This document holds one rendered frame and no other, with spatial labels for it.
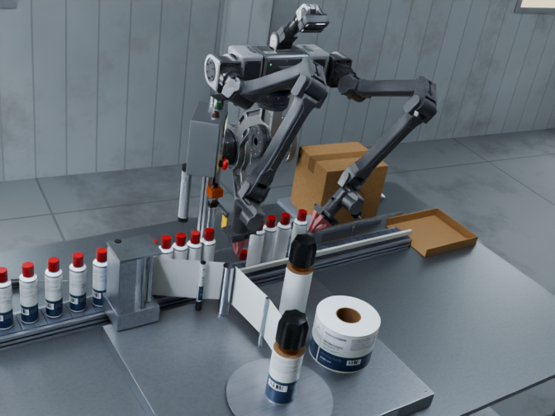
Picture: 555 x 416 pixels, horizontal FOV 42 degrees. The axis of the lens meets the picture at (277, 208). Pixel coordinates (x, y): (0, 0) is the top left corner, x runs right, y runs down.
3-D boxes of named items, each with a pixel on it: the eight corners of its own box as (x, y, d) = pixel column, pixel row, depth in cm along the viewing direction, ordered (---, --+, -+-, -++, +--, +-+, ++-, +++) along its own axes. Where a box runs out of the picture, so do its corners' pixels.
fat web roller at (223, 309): (220, 318, 234) (225, 271, 225) (213, 309, 238) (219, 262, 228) (232, 314, 237) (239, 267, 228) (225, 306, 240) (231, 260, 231)
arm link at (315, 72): (334, 63, 235) (313, 49, 228) (328, 100, 231) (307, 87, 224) (244, 92, 266) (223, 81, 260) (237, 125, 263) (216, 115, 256)
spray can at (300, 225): (292, 262, 269) (301, 215, 259) (285, 255, 273) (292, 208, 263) (303, 259, 272) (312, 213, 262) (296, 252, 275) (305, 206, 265)
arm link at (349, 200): (359, 177, 273) (344, 170, 267) (377, 190, 264) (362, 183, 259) (343, 204, 275) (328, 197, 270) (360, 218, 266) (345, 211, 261)
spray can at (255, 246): (249, 272, 259) (257, 224, 249) (243, 265, 263) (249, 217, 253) (262, 270, 262) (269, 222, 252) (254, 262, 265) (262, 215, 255)
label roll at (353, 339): (377, 374, 221) (387, 337, 214) (314, 372, 218) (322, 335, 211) (362, 332, 239) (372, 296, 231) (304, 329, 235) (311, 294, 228)
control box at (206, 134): (185, 174, 231) (190, 120, 222) (193, 152, 246) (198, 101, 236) (216, 179, 231) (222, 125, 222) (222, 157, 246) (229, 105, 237)
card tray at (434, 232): (424, 257, 295) (427, 249, 293) (385, 226, 313) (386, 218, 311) (476, 244, 311) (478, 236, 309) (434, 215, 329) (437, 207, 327)
